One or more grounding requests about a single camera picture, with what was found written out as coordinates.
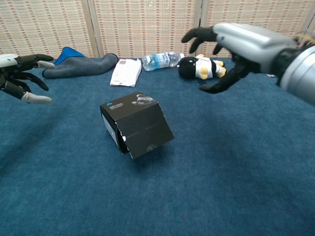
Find black cardboard box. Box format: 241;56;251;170
99;91;175;160

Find white paper packet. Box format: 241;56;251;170
110;58;143;88

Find blue cloth-covered table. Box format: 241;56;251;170
0;58;315;236

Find woven bamboo screen panel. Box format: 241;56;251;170
0;0;95;62
196;0;313;59
87;0;201;59

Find grey and blue cloth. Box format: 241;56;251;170
41;47;119;79

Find clear plastic water bottle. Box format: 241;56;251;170
142;51;185;72

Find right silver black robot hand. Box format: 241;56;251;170
181;23;297;94

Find black white penguin plush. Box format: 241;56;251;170
177;54;227;81

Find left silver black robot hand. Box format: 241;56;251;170
0;53;56;104

